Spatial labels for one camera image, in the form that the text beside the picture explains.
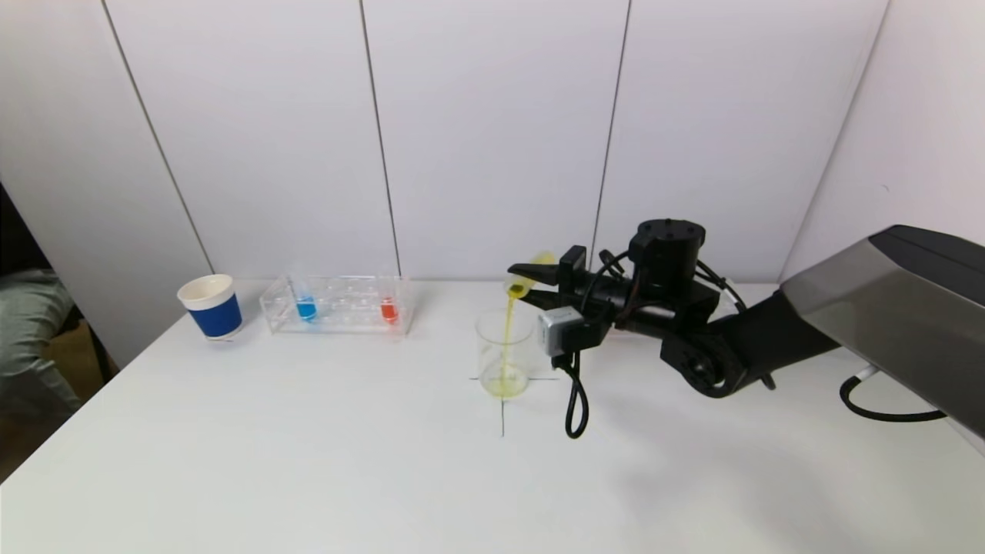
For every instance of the blue white paper cup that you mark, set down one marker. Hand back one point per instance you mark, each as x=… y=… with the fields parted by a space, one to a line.
x=218 y=317

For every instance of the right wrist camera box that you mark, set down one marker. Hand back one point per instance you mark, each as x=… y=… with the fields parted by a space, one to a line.
x=562 y=331

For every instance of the clear glass beaker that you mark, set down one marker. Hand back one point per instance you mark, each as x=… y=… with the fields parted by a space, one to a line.
x=504 y=381

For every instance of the test tube with yellow pigment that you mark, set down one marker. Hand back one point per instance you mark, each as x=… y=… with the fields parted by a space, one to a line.
x=517 y=290

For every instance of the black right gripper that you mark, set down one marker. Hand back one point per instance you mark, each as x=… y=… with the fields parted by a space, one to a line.
x=572 y=270

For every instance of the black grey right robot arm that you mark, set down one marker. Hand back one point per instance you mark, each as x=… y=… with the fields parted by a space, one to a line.
x=846 y=323

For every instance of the test tube with red pigment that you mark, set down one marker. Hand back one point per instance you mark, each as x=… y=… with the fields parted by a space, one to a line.
x=388 y=310

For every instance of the person in grey clothes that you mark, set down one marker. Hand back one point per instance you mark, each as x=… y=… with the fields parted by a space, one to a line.
x=31 y=331

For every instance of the test tube with blue pigment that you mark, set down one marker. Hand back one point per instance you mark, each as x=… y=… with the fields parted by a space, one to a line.
x=306 y=309

